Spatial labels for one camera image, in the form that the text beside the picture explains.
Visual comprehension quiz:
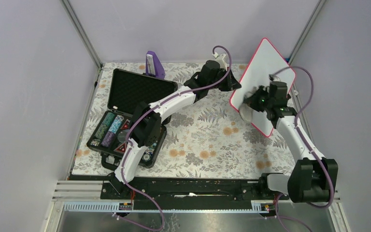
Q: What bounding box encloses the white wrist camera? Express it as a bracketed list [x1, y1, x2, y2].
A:
[269, 74, 281, 82]
[213, 52, 228, 70]

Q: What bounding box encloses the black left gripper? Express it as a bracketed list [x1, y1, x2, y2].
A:
[208, 68, 242, 92]

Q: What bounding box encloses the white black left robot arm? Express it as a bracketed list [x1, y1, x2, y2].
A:
[111, 60, 240, 199]

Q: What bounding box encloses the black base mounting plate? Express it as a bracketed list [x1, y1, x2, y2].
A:
[100, 177, 278, 211]

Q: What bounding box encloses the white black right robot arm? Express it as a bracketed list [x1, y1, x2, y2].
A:
[239, 81, 339, 208]

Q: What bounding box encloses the pink framed whiteboard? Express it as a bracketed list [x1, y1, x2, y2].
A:
[229, 37, 297, 138]

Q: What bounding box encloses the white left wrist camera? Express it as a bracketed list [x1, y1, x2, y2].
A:
[213, 52, 228, 70]

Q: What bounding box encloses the black poker chip case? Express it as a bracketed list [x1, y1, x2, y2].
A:
[86, 69, 178, 171]

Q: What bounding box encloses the purple metronome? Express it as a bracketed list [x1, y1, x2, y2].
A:
[145, 51, 165, 79]

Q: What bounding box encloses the grey round scrubber pad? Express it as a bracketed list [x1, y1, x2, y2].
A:
[239, 91, 254, 123]

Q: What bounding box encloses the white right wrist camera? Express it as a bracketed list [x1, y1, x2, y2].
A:
[269, 74, 281, 82]

